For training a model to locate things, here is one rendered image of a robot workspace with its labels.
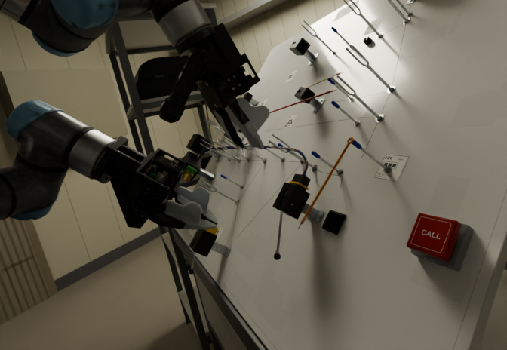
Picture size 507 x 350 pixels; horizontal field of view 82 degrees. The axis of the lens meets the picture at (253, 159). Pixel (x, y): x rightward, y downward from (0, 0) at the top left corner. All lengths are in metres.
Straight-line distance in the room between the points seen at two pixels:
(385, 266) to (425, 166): 0.17
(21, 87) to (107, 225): 1.63
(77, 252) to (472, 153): 3.59
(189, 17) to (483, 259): 0.50
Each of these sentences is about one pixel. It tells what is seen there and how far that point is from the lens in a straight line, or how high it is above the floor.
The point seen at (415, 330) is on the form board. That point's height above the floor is 0.99.
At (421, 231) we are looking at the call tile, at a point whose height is 1.09.
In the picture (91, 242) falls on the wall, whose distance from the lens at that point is 3.78.
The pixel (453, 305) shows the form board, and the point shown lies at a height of 1.02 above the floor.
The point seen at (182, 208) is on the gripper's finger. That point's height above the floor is 1.16.
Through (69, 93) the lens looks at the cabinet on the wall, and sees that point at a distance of 3.46.
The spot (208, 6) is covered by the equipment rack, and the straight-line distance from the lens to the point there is 1.60.
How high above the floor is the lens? 1.29
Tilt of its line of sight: 9 degrees down
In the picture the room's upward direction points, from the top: 13 degrees counter-clockwise
